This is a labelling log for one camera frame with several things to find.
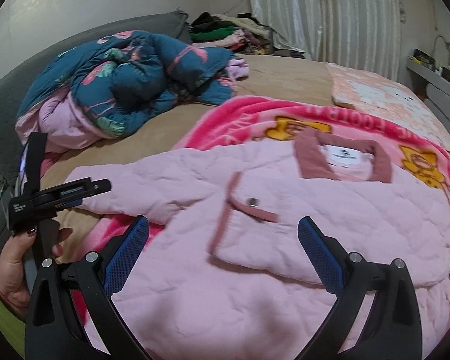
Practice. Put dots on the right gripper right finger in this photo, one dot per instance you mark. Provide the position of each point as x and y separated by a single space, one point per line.
392 329

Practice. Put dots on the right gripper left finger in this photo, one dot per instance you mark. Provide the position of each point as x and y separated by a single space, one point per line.
53 327

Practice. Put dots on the pink quilted jacket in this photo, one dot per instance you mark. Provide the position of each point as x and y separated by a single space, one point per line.
247 254

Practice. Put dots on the pile of clothes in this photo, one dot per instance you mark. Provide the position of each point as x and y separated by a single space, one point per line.
242 34

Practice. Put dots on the left hand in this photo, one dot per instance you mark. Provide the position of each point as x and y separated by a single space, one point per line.
13 290

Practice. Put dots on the green left sleeve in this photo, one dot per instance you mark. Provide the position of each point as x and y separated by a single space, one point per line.
3 314

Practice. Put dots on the grey headboard cushion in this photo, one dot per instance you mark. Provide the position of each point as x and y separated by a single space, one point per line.
15 84

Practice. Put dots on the blue floral duvet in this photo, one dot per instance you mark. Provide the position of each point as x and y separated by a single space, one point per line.
109 88

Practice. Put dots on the pink cartoon fleece blanket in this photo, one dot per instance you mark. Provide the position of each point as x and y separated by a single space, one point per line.
416 157

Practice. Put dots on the peach patterned blanket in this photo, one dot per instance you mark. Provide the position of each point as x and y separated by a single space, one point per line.
379 96

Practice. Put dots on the tan bed sheet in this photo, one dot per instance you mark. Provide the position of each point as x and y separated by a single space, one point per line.
281 97

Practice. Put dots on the white striped curtain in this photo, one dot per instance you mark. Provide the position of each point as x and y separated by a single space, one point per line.
361 34

